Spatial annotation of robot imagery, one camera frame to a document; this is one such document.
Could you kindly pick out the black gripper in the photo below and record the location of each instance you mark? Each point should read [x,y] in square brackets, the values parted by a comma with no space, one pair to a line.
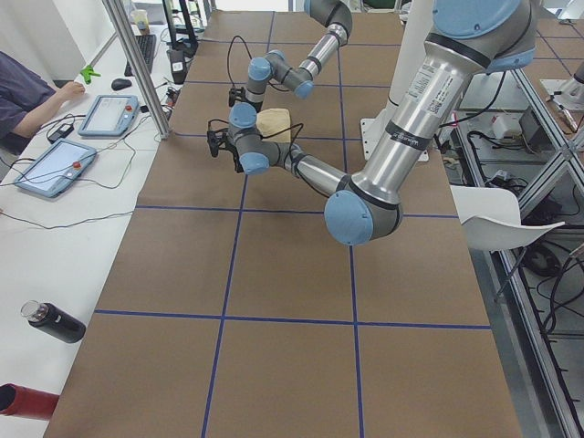
[236,161]

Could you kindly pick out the beige long-sleeve printed shirt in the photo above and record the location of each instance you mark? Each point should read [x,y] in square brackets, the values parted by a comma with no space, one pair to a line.
[274,124]

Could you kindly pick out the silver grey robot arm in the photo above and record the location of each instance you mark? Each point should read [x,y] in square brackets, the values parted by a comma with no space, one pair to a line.
[336,17]
[466,38]

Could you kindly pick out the blue teach pendant far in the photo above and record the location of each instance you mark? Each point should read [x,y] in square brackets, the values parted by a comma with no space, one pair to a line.
[109,116]

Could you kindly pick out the blue teach pendant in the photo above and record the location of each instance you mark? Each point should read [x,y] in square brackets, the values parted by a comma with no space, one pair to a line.
[109,116]
[56,169]

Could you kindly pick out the black computer mouse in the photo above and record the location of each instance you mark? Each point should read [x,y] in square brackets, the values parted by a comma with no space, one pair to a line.
[118,84]

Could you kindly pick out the black keyboard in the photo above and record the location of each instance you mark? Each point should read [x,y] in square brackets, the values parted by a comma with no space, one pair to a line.
[147,45]

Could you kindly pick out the green plastic clamp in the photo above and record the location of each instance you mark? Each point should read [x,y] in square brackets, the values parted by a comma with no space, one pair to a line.
[88,73]

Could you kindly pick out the blue teach pendant near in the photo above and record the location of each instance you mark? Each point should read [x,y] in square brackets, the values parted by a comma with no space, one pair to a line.
[56,169]

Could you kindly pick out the seated person in grey shirt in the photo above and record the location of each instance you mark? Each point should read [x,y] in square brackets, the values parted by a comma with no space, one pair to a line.
[28,102]

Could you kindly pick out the black insulated bottle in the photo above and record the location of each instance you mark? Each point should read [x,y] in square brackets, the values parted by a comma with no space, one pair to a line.
[53,321]

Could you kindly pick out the white plastic chair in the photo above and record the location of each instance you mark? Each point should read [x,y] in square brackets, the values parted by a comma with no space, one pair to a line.
[491,219]

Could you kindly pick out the red cylinder bottle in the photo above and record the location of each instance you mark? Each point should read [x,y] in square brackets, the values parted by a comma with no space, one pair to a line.
[27,403]

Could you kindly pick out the grey aluminium frame post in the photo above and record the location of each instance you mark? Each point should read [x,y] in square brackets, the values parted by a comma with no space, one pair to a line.
[118,18]

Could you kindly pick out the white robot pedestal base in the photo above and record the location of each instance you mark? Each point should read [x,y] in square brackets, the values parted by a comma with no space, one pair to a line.
[411,56]

